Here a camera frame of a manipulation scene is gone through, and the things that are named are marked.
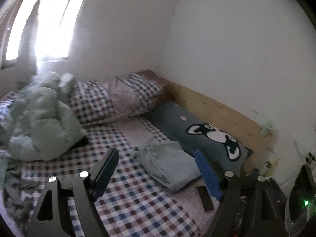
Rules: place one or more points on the teal cartoon cat pillow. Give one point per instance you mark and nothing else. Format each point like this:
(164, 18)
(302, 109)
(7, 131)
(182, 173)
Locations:
(192, 133)

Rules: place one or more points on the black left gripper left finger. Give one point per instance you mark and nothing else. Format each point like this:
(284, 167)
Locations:
(51, 216)

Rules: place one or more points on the dark grey crumpled garment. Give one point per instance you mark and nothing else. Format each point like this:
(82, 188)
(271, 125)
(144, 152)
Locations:
(18, 191)

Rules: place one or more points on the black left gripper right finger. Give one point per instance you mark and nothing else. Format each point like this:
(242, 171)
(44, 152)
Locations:
(260, 202)

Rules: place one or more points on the wooden bed side board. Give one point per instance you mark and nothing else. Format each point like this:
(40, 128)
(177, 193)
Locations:
(225, 118)

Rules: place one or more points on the black phone on bed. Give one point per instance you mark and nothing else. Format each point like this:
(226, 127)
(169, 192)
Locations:
(205, 198)

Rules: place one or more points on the plaid checkered pillow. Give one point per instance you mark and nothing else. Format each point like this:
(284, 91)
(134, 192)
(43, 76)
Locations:
(125, 96)

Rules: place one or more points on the light blue fleece garment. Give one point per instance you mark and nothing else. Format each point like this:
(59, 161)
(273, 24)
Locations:
(168, 164)

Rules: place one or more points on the window with white frame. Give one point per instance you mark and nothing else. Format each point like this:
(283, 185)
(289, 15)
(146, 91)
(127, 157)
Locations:
(54, 22)

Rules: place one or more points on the plaid checkered bed sheet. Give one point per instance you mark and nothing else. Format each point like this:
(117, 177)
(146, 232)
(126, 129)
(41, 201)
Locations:
(133, 204)

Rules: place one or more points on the pale green puffer jacket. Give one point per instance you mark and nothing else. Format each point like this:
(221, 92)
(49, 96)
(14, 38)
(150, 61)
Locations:
(39, 124)

